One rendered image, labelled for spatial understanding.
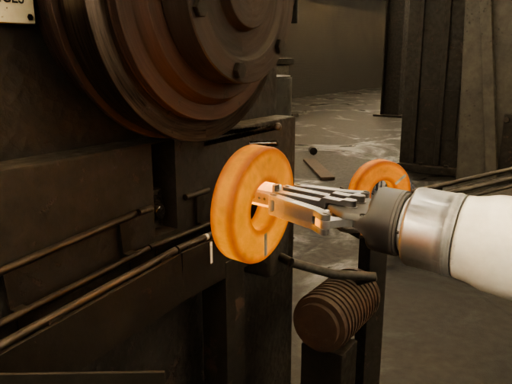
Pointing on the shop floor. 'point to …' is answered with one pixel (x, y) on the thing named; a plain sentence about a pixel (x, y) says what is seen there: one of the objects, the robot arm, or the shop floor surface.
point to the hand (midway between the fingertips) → (256, 192)
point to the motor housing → (333, 328)
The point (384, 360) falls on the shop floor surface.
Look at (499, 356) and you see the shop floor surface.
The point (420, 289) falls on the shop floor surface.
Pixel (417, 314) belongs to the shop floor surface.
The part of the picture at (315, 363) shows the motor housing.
